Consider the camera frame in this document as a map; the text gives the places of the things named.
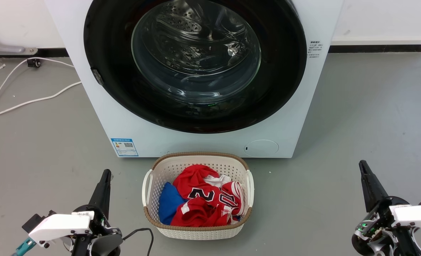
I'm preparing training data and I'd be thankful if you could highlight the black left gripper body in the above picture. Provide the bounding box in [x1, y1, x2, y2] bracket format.
[72, 204, 124, 256]

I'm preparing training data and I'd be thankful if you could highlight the blue energy label sticker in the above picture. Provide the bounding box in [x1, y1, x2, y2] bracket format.
[111, 138, 139, 157]

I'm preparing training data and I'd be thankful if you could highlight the blue garment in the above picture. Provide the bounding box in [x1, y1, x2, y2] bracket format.
[158, 182, 188, 225]

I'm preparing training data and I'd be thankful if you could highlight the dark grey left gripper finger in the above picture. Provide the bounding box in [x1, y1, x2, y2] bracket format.
[89, 169, 112, 218]

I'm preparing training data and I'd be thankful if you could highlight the white front-load washing machine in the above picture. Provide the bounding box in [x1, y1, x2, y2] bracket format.
[44, 0, 344, 159]

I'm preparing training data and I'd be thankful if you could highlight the round white filter cover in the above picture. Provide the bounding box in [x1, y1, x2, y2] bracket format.
[244, 139, 279, 157]

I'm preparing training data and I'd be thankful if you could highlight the round black glass washer door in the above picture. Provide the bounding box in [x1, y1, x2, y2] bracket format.
[84, 0, 307, 134]

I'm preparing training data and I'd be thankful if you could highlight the white garment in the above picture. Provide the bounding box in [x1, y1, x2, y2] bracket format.
[203, 174, 232, 188]

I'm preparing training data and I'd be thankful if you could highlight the red basketball jersey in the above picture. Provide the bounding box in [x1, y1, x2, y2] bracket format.
[170, 164, 246, 227]

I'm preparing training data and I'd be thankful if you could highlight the metal door hinge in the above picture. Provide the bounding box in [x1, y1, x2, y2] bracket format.
[91, 69, 104, 86]

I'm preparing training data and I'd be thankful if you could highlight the stainless steel washer drum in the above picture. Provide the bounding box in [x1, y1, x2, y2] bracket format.
[139, 0, 261, 77]

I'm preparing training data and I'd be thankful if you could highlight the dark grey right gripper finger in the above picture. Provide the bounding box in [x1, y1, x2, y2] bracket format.
[359, 160, 390, 213]

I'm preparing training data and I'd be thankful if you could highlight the teal cable connector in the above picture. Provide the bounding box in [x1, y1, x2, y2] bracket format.
[11, 238, 37, 256]

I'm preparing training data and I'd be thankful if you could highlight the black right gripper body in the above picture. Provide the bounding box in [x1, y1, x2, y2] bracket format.
[352, 197, 421, 256]

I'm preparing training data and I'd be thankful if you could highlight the white plastic laundry basket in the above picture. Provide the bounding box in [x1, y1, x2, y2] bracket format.
[142, 152, 255, 240]

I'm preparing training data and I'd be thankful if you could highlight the white power cable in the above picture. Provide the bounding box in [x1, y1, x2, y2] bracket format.
[0, 57, 75, 123]
[0, 81, 82, 120]

